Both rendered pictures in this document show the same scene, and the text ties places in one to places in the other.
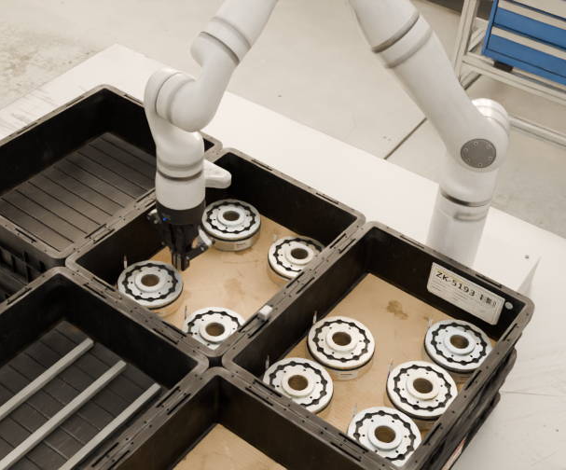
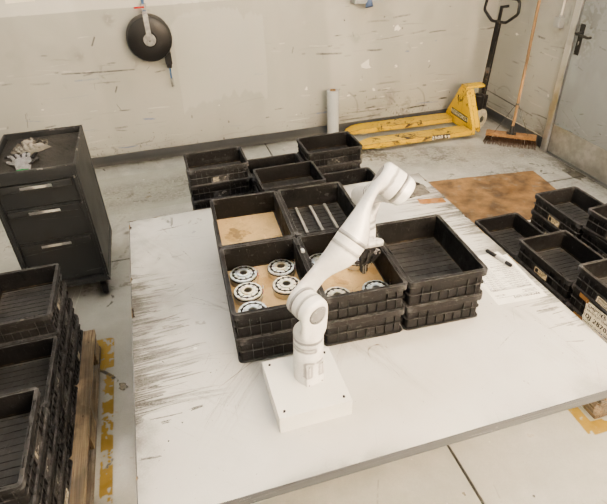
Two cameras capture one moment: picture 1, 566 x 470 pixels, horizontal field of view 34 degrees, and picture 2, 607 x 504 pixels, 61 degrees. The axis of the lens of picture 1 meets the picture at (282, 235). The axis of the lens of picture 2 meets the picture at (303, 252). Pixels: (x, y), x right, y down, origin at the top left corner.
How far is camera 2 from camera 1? 230 cm
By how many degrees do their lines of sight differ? 93
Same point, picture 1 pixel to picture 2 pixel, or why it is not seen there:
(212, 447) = not seen: hidden behind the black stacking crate
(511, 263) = (286, 401)
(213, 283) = (350, 278)
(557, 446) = (206, 366)
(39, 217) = (424, 254)
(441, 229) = not seen: hidden behind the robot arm
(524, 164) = not seen: outside the picture
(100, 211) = (417, 269)
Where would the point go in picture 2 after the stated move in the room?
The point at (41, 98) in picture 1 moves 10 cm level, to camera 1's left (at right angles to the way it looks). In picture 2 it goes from (572, 322) to (582, 308)
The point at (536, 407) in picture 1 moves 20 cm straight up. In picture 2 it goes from (225, 374) to (217, 330)
